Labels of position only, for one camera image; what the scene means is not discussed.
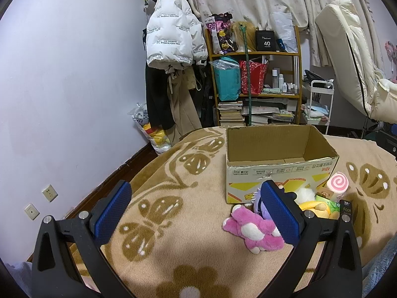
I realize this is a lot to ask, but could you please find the teal bag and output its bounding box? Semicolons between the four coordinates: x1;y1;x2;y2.
211;57;241;102

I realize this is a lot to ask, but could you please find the white fluffy penguin plush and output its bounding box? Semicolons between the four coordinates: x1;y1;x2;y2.
295;187;316;205

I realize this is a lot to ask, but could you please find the stack of books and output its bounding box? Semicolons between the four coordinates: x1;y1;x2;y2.
217;101;244;127

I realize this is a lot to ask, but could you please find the wooden bookshelf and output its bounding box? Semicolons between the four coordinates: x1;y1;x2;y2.
204;26;302;126

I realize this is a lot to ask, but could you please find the lower wall socket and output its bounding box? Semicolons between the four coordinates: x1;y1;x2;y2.
24;203;40;221

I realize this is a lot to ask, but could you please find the plastic bag with toys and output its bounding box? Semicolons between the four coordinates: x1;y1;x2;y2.
128;103;172;155

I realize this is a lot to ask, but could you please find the black box marked 40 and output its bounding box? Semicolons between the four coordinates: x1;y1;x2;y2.
255;30;277;52

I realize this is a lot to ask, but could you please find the pink swirl roll plush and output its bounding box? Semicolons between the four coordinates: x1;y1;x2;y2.
322;172;349;202

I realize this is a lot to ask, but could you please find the wall socket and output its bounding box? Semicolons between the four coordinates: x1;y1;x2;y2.
24;203;40;221
42;184;58;202

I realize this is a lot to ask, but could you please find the cream folded mattress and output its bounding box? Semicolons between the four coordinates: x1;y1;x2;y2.
316;0;397;124

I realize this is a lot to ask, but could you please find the upper wall socket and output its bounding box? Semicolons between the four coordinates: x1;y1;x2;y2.
42;184;58;202

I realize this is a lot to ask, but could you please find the black coat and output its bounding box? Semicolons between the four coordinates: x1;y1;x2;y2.
145;65;175;130

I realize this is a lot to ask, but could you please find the yellow plush dog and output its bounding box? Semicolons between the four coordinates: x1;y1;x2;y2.
299;200;340;220

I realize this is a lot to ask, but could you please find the white rolling cart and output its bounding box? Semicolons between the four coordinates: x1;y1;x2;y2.
301;79;334;135

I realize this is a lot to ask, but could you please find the beige trench coat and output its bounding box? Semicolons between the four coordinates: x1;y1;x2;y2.
164;67;202;145

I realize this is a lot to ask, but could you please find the cardboard box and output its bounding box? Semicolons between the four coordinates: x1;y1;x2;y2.
225;124;339;204

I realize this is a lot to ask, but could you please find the red gift bag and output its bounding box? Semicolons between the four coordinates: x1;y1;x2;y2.
239;61;268;95

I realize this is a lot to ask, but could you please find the green pole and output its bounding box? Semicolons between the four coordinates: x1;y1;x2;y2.
239;24;252;126

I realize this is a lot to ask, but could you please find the purple white-haired doll plush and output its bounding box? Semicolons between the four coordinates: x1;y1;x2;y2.
252;188;299;221

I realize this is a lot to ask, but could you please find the pink plush bear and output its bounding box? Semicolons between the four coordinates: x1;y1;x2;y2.
222;205;285;254

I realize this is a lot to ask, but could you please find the white puffer jacket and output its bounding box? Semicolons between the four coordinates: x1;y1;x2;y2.
146;0;208;72

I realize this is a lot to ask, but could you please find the black Face tissue pack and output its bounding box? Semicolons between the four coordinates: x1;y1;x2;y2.
339;199;353;223

